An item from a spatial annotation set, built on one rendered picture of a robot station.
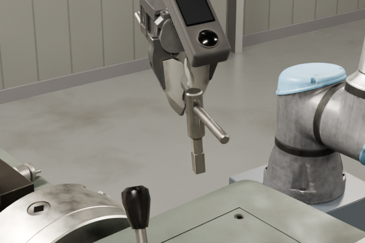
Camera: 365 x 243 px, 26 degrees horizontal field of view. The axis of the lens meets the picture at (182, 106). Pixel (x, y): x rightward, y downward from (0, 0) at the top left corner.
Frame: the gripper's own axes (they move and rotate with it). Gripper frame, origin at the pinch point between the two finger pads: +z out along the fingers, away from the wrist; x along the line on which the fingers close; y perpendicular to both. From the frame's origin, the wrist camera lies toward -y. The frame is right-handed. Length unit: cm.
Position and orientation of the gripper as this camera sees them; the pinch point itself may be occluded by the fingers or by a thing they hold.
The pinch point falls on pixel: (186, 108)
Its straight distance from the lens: 102.2
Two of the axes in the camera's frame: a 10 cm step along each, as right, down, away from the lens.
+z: 0.1, 8.7, 5.0
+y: -3.6, -4.6, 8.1
